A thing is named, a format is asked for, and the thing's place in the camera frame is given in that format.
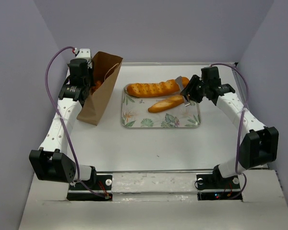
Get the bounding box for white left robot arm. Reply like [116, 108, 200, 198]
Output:
[29, 57, 96, 189]

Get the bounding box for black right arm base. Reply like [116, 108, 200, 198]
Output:
[194, 173, 242, 201]

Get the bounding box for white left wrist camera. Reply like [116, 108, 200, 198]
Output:
[72, 48, 92, 65]

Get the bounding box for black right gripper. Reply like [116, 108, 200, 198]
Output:
[180, 74, 209, 103]

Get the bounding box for short fake bread loaf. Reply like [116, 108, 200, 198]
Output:
[148, 95, 184, 113]

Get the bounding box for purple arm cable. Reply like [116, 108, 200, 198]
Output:
[210, 62, 249, 199]
[45, 46, 111, 199]

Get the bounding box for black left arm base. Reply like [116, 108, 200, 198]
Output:
[67, 174, 113, 201]

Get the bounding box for long scored fake baguette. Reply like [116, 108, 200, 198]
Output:
[127, 79, 180, 98]

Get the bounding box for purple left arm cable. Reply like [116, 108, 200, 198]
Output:
[45, 46, 111, 199]

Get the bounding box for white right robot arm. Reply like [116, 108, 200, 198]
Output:
[176, 66, 279, 188]

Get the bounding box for metal tongs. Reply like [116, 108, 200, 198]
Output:
[174, 76, 192, 107]

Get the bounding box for brown paper bag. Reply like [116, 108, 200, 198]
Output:
[77, 51, 123, 126]

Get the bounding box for floral white serving tray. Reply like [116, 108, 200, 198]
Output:
[121, 87, 201, 128]

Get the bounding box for small fake bread piece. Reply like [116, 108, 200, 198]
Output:
[90, 80, 103, 94]

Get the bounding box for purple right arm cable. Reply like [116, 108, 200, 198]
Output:
[210, 62, 249, 199]

